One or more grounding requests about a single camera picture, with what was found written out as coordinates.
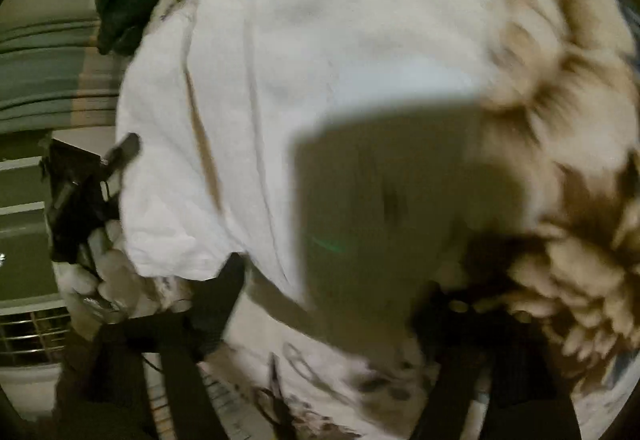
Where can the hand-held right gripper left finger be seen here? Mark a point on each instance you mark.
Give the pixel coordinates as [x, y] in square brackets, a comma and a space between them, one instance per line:
[220, 310]

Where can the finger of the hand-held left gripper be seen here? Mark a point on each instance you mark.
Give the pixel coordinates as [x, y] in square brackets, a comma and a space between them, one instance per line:
[122, 150]

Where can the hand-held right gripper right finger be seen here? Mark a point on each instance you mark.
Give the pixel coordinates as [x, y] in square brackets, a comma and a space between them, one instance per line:
[450, 325]

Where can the white pants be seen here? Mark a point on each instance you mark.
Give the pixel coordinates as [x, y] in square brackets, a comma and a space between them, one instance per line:
[300, 44]

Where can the person's left hand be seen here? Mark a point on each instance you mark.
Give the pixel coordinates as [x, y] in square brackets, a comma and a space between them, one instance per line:
[115, 275]

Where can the grey striped curtain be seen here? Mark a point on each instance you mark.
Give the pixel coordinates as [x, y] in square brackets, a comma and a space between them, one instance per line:
[45, 69]

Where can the floral blanket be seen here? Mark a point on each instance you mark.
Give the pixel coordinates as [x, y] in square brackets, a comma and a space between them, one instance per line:
[575, 270]

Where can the metal radiator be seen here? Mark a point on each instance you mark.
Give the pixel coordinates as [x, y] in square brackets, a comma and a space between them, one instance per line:
[35, 337]

